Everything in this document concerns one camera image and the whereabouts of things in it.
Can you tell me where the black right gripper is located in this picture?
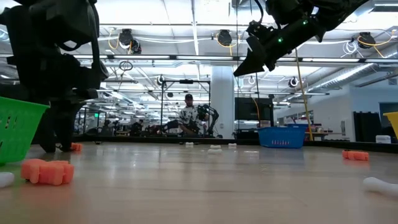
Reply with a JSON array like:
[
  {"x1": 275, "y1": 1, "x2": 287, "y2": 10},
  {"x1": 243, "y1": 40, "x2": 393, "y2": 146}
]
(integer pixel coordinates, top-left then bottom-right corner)
[{"x1": 233, "y1": 18, "x2": 327, "y2": 77}]

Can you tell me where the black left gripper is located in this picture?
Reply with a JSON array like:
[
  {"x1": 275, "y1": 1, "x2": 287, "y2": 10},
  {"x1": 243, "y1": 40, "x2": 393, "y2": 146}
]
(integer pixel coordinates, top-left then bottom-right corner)
[{"x1": 6, "y1": 46, "x2": 110, "y2": 153}]

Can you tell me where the green plastic basket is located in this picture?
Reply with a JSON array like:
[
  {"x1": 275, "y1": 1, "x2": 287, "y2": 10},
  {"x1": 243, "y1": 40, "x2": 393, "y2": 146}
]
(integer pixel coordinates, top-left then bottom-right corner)
[{"x1": 0, "y1": 96, "x2": 50, "y2": 166}]

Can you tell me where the blue plastic basket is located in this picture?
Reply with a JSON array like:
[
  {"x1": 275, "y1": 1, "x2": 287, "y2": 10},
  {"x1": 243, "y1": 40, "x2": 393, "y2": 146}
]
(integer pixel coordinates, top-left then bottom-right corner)
[{"x1": 257, "y1": 123, "x2": 308, "y2": 149}]

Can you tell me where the yellow plastic basket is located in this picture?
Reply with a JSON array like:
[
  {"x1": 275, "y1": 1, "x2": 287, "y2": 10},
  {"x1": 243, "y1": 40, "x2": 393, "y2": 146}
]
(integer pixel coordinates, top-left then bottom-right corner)
[{"x1": 382, "y1": 111, "x2": 398, "y2": 141}]

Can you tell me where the white building column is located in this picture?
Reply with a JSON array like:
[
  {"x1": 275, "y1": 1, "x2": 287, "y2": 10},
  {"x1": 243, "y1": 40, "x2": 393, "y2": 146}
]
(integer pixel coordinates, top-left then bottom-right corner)
[{"x1": 210, "y1": 65, "x2": 236, "y2": 139}]

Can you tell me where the long ceiling light strip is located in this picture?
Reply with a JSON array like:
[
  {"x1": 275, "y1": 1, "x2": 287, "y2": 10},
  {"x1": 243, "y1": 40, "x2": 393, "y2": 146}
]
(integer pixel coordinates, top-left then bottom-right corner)
[{"x1": 71, "y1": 53, "x2": 398, "y2": 65}]

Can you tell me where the black cabinet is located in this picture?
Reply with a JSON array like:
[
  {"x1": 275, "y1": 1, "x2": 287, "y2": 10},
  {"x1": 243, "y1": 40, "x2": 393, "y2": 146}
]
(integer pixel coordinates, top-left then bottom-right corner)
[{"x1": 353, "y1": 111, "x2": 374, "y2": 142}]

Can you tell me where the black coiled hanging cable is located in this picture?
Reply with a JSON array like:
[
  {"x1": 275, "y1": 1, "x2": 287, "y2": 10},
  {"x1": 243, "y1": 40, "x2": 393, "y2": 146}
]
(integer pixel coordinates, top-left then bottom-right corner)
[{"x1": 253, "y1": 73, "x2": 262, "y2": 138}]

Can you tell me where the thin black hanging cable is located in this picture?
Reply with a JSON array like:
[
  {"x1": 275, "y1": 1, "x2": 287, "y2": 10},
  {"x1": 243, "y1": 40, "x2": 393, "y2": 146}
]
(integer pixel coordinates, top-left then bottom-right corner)
[{"x1": 235, "y1": 0, "x2": 241, "y2": 139}]

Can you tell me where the black wall screen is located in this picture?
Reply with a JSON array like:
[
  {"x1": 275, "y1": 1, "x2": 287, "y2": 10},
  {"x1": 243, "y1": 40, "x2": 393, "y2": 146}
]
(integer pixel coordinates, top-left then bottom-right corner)
[{"x1": 234, "y1": 97, "x2": 274, "y2": 121}]

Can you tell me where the yellow hanging cable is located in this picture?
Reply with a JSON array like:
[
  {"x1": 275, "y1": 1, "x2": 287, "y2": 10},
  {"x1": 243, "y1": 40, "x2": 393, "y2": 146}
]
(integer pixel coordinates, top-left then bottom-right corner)
[{"x1": 294, "y1": 48, "x2": 314, "y2": 141}]

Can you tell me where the black background station frame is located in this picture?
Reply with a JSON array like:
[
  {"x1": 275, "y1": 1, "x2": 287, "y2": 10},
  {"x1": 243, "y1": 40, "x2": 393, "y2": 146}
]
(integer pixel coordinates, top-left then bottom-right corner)
[{"x1": 160, "y1": 79, "x2": 212, "y2": 138}]

